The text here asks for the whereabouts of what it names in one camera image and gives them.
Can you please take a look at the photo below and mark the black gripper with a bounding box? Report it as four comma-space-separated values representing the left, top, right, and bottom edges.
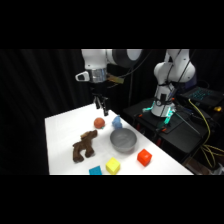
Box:
90, 81, 110, 117

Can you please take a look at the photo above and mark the brown plush deer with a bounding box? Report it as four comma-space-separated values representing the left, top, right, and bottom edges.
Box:
72, 129, 99, 164

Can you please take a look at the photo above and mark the grey bowl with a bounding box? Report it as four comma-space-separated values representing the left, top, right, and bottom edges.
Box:
109, 128, 138, 154

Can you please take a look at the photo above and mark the orange ball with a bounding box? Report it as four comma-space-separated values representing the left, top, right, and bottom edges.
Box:
93, 117, 107, 130

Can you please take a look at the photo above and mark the small blue toy figure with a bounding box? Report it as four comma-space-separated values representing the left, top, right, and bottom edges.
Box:
111, 115, 124, 131

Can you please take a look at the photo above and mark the yellow cube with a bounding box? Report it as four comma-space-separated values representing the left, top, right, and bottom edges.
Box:
105, 156, 122, 175

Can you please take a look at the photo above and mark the blue cube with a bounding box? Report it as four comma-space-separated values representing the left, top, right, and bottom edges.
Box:
88, 165, 103, 176

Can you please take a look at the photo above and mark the red cube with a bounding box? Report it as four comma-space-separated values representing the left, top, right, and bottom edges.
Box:
136, 148, 153, 167

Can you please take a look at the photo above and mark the black curtain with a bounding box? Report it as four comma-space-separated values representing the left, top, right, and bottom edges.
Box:
0, 49, 224, 176

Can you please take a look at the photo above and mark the black robot stand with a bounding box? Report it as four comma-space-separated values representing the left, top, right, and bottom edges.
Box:
121, 98, 224, 165

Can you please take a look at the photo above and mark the black laptop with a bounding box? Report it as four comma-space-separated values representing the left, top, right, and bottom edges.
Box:
179, 85, 224, 108

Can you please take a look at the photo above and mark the yellow cable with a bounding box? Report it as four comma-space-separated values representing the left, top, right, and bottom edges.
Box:
187, 97, 224, 168

